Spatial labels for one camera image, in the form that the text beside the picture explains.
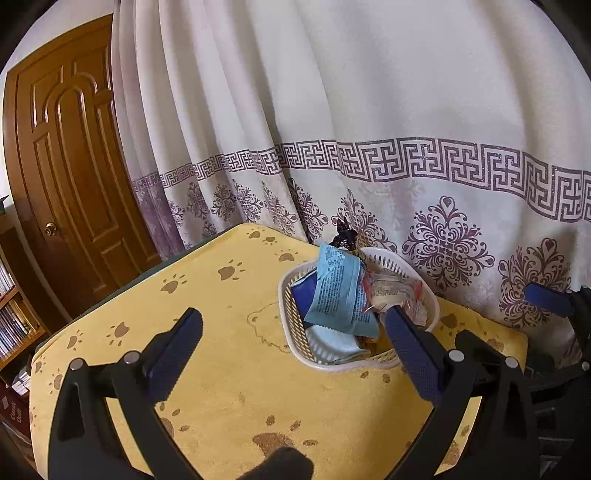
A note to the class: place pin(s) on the rows of shelved books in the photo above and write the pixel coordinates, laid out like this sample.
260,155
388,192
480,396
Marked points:
11,323

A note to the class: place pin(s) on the dark purple candy wrapper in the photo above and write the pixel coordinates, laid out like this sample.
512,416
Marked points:
344,237

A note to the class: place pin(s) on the dark red cardboard box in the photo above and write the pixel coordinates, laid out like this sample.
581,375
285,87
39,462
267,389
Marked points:
16,415

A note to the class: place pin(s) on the yellow paw print mat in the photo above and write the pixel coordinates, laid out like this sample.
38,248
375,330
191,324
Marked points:
221,323

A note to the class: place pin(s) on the white pastry packet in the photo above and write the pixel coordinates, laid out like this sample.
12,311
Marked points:
390,288

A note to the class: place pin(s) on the brown wooden door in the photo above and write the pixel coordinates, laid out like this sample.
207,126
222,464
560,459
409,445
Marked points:
69,161

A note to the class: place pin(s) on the white plastic basket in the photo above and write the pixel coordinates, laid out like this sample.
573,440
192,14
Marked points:
295,332

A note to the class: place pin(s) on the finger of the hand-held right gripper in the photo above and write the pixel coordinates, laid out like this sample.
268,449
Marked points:
475,344
547,297

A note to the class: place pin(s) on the two-tone blue snack packet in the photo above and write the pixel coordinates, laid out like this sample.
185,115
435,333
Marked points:
302,295

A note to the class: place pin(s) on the wooden bookshelf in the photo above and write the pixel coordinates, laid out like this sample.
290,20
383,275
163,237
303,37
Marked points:
27,334

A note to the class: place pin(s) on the white purple patterned curtain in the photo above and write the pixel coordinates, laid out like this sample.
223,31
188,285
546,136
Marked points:
369,92

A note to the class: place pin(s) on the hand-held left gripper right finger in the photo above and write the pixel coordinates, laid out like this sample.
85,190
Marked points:
411,360

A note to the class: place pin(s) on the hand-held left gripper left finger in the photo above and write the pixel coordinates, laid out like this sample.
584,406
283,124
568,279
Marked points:
175,350

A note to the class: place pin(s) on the brass door knob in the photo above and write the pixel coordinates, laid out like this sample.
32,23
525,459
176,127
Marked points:
50,229

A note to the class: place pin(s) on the light blue snack packet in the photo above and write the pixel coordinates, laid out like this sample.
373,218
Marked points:
337,290

